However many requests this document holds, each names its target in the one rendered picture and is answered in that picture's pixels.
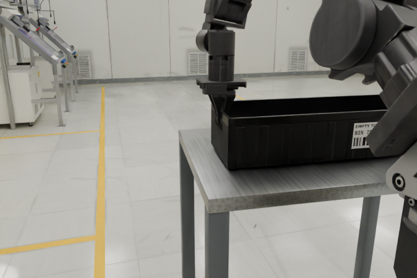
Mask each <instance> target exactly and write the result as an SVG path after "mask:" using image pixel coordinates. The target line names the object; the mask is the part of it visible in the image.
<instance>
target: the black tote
mask: <svg viewBox="0 0 417 278"><path fill-rule="evenodd" d="M387 110H388V109H387V107H386V106H385V104H384V103H383V100H382V99H381V97H380V96H379V94H368V95H353V96H325V97H296V98H281V99H253V100H238V101H233V103H232V105H231V106H230V108H229V110H228V112H227V114H226V113H224V111H222V110H221V114H220V124H218V123H217V120H216V117H215V112H214V109H213V105H212V103H211V144H212V146H213V147H214V148H215V150H216V152H217V153H218V155H219V157H220V158H221V159H222V161H223V162H224V164H225V166H226V167H227V169H238V168H253V167H261V166H275V165H283V164H298V163H313V162H321V161H336V160H344V159H359V158H373V157H376V156H374V155H373V153H372V151H371V149H370V148H369V146H368V144H367V142H366V140H365V138H366V136H367V135H368V134H369V133H370V131H371V130H372V129H373V128H374V127H375V125H376V124H377V123H378V121H379V120H380V119H381V118H382V117H383V115H384V114H385V113H386V111H387Z"/></svg>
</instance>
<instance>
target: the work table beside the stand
mask: <svg viewBox="0 0 417 278"><path fill-rule="evenodd" d="M401 156H402V155H396V156H382V157H373V158H359V159H344V160H336V161H321V162H313V163H298V164H283V165H275V166H261V167H253V168H238V169H227V167H226V166H225V164H224V162H223V161H222V159H221V158H220V157H219V155H218V153H217V152H216V150H215V148H214V147H213V146H212V144H211V128H195V129H183V130H179V178H180V206H181V258H182V278H195V214H194V178H195V181H196V183H197V186H198V188H199V191H200V193H201V196H202V198H203V200H204V203H205V278H228V266H229V231H230V212H232V211H238V210H249V209H261V208H267V207H278V206H285V205H297V204H307V203H314V202H326V201H332V200H343V199H355V198H361V197H363V203H362V213H361V222H360V227H359V237H358V242H357V251H356V261H355V266H354V276H353V278H369V276H370V268H371V263H372V255H373V250H374V241H375V233H376V228H377V220H378V215H379V207H380V198H381V195H390V194H398V192H397V191H395V190H393V189H391V188H389V187H388V186H387V184H386V172H387V171H388V169H389V168H390V167H391V166H392V165H393V164H394V163H395V162H396V161H397V160H398V159H399V158H400V157H401Z"/></svg>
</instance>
